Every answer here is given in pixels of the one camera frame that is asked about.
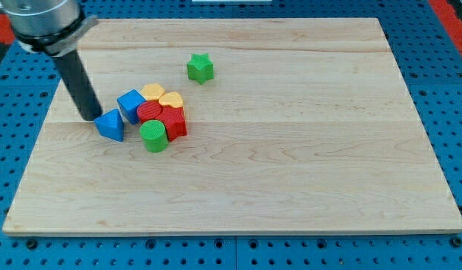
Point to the blue triangle block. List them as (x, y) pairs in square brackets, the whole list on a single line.
[(110, 125)]

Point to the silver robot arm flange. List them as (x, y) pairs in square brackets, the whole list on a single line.
[(48, 26)]

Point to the blue cube block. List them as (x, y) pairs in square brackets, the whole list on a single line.
[(129, 103)]

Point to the red star block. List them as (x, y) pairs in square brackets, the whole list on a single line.
[(174, 121)]

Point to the yellow heart block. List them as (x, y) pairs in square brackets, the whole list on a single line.
[(171, 99)]

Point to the green star block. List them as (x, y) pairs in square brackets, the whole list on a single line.
[(200, 68)]

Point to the wooden board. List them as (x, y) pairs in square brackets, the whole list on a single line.
[(307, 128)]

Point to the green cylinder block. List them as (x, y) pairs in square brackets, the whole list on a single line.
[(154, 136)]

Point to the red cylinder block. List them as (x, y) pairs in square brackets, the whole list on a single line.
[(148, 110)]

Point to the yellow hexagon block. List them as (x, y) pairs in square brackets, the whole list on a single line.
[(152, 92)]

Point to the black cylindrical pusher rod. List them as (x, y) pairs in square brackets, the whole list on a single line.
[(79, 87)]

